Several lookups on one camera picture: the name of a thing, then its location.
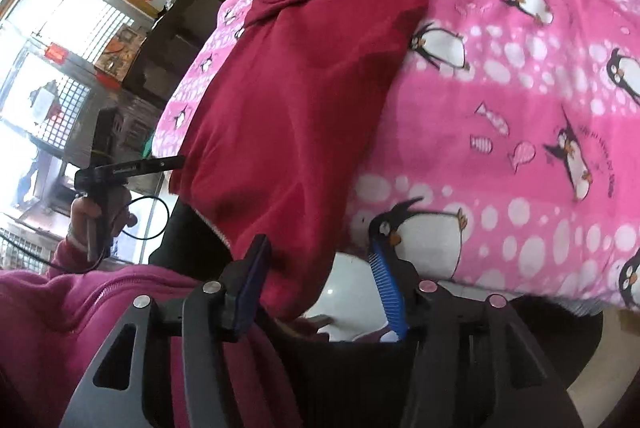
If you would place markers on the wooden framed window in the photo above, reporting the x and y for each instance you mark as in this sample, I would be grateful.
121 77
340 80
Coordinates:
75 7

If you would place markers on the person's left forearm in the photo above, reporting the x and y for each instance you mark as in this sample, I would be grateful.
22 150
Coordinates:
75 258

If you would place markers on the dark red sweater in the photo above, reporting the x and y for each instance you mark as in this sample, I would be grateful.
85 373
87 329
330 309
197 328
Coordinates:
300 82

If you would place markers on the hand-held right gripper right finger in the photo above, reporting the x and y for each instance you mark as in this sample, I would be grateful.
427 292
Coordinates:
387 288

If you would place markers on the metal grille door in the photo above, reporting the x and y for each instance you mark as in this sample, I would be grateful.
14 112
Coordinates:
55 107

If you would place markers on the person's left hand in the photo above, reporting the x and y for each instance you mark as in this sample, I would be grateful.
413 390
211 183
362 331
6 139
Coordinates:
81 213

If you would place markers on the dark wooden cabinet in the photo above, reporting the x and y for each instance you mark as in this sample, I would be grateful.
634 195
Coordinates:
175 47

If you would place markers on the person's magenta jacket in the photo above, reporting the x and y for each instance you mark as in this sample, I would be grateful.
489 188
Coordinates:
60 338

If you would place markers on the pink penguin print blanket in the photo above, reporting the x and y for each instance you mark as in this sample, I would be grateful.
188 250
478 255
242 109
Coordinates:
500 82

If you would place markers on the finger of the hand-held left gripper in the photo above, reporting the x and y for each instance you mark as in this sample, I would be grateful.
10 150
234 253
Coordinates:
165 163

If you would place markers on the person's black pants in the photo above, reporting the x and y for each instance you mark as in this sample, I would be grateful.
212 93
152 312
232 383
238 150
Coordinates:
350 383

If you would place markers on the printed cardboard box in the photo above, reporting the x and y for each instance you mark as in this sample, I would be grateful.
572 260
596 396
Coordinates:
120 50

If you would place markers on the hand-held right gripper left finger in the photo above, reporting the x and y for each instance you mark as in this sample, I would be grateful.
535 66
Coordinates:
250 288

